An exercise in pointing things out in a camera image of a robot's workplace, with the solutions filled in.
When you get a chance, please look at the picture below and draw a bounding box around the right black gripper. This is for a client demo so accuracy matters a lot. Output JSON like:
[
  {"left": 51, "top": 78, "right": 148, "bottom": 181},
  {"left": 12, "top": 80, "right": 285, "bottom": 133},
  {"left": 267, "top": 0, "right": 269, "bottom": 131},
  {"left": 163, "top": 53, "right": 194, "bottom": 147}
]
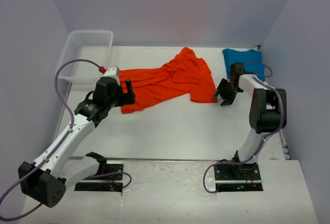
[{"left": 213, "top": 79, "right": 242, "bottom": 107}]

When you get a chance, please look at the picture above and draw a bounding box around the orange t shirt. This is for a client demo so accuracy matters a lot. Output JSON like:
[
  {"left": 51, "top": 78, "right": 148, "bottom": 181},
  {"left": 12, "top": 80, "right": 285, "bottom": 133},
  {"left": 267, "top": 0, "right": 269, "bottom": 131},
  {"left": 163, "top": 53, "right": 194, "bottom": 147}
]
[{"left": 120, "top": 47, "right": 217, "bottom": 114}]

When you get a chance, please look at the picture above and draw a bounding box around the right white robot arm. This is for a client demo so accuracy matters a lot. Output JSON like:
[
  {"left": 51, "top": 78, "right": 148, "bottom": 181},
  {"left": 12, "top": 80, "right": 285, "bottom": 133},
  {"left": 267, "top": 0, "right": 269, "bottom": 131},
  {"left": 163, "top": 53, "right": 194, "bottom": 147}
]
[{"left": 214, "top": 62, "right": 287, "bottom": 179}]

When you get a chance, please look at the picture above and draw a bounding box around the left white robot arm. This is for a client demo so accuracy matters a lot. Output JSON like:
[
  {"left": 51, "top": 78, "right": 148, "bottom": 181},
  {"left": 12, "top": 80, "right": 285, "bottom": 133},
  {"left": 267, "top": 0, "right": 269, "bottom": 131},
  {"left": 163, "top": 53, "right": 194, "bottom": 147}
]
[{"left": 18, "top": 76, "right": 135, "bottom": 208}]

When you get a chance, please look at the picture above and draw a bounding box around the blue folded t shirt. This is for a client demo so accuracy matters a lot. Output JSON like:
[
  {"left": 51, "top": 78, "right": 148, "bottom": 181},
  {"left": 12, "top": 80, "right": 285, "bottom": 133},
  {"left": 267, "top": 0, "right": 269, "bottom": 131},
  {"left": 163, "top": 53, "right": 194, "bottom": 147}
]
[{"left": 222, "top": 49, "right": 266, "bottom": 81}]

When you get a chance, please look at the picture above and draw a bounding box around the white plastic basket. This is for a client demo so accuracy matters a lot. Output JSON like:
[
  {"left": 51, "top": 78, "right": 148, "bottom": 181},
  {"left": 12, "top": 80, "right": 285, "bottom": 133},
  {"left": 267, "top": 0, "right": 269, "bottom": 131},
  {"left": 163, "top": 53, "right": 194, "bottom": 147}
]
[{"left": 58, "top": 30, "right": 113, "bottom": 84}]

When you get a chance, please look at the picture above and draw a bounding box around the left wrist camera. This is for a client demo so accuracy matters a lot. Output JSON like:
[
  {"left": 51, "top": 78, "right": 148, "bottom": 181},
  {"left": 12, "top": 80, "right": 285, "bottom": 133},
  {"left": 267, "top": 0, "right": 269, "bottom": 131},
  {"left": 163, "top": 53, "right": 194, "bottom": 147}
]
[{"left": 103, "top": 66, "right": 120, "bottom": 81}]

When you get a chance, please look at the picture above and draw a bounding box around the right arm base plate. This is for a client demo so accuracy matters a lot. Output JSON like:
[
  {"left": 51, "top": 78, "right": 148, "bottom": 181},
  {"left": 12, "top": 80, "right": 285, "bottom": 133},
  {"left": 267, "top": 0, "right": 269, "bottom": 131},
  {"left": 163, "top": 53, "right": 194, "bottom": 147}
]
[{"left": 214, "top": 163, "right": 263, "bottom": 193}]

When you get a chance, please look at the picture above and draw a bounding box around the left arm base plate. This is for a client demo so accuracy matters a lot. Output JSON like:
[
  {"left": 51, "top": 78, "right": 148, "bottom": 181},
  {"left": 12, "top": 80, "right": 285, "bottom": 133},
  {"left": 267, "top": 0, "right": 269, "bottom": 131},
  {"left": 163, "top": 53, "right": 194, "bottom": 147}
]
[{"left": 74, "top": 162, "right": 124, "bottom": 193}]

